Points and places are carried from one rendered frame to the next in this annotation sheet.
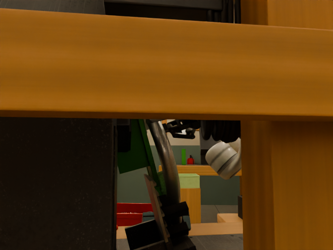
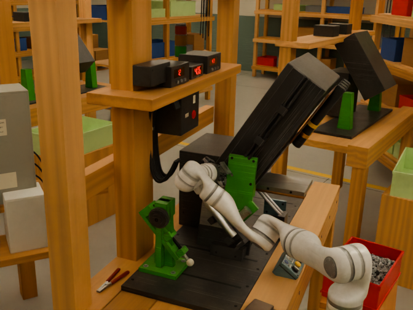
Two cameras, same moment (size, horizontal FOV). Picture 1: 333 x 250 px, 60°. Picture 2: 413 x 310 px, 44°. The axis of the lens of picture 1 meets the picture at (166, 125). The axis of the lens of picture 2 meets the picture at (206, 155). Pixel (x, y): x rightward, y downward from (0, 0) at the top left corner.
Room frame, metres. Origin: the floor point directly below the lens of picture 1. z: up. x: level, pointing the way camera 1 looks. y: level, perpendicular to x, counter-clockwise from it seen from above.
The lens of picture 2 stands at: (1.51, -1.61, 1.89)
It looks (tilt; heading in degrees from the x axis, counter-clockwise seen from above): 18 degrees down; 120
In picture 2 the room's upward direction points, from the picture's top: 1 degrees clockwise
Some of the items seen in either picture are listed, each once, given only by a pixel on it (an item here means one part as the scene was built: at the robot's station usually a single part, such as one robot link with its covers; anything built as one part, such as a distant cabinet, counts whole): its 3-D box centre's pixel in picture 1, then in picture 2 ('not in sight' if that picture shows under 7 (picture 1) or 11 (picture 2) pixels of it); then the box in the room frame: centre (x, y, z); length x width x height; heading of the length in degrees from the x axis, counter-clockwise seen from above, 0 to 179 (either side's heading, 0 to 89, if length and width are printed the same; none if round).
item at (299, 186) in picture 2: not in sight; (262, 181); (0.72, 0.24, 1.11); 0.39 x 0.16 x 0.03; 8
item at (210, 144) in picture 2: (23, 200); (211, 180); (0.48, 0.24, 1.07); 0.30 x 0.18 x 0.34; 98
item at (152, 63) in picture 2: not in sight; (152, 73); (0.46, -0.17, 1.60); 0.15 x 0.07 x 0.07; 98
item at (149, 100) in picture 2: not in sight; (176, 80); (0.38, 0.11, 1.52); 0.90 x 0.25 x 0.04; 98
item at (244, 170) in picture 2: (132, 142); (243, 179); (0.71, 0.08, 1.17); 0.13 x 0.12 x 0.20; 98
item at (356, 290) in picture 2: not in sight; (348, 276); (1.26, -0.42, 1.19); 0.09 x 0.09 x 0.17; 53
